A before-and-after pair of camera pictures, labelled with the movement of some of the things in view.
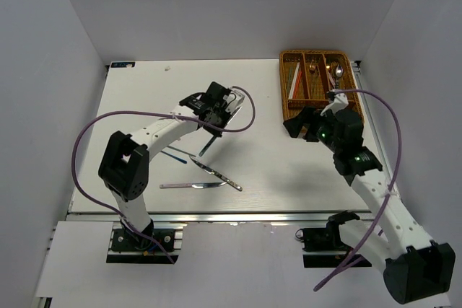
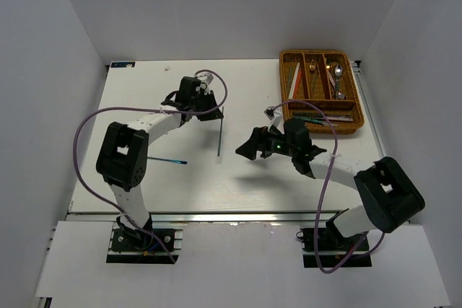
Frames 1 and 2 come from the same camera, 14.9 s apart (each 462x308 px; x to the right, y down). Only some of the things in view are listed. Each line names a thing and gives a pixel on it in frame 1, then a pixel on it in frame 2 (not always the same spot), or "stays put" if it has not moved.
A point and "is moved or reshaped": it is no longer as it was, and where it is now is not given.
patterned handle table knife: (215, 173) is moved or reshaped
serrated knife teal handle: (209, 146) is moved or reshaped
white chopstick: (294, 82) stays put
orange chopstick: (297, 86) stays put
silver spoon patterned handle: (338, 72) stays put
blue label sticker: (123, 64) stays put
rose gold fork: (312, 68) stays put
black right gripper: (310, 118) to (258, 141)
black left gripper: (213, 130) to (210, 97)
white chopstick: (294, 81) stays put
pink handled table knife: (198, 185) is moved or reshaped
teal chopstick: (290, 78) stays put
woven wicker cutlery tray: (307, 77) stays put
